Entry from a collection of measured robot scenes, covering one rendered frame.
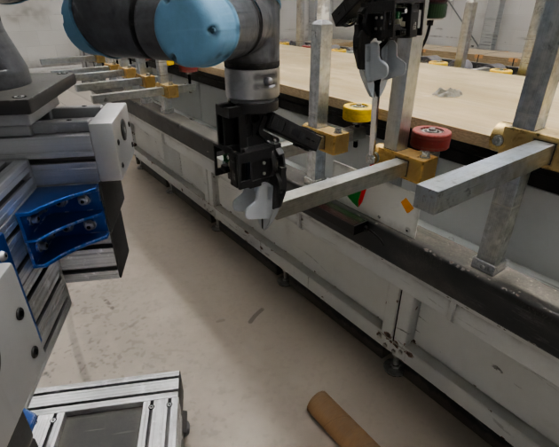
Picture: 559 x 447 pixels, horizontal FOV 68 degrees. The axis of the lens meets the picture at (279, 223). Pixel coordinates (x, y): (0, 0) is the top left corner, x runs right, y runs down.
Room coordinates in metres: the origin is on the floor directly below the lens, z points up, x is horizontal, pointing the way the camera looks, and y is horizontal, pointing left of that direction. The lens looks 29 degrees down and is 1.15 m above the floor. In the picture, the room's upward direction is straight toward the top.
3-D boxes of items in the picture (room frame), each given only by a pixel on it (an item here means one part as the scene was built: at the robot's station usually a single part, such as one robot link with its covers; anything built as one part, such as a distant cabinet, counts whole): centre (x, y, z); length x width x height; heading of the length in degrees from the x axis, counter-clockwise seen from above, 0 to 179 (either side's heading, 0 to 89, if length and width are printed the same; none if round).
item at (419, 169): (0.84, -0.26, 0.85); 0.14 x 0.06 x 0.05; 37
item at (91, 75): (2.17, 0.85, 0.81); 0.44 x 0.03 x 0.04; 127
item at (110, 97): (1.77, 0.55, 0.80); 0.44 x 0.03 x 0.04; 127
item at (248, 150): (0.59, 0.04, 0.97); 0.09 x 0.08 x 0.12; 127
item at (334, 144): (1.04, -0.11, 0.84); 0.14 x 0.06 x 0.05; 37
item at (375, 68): (0.75, -0.17, 1.04); 0.06 x 0.03 x 0.09; 34
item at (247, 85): (0.59, 0.04, 1.05); 0.08 x 0.08 x 0.05
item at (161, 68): (1.86, 0.50, 0.89); 0.04 x 0.04 x 0.48; 37
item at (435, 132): (0.86, -0.32, 0.85); 0.08 x 0.08 x 0.11
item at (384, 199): (0.87, -0.21, 0.75); 0.26 x 0.01 x 0.10; 37
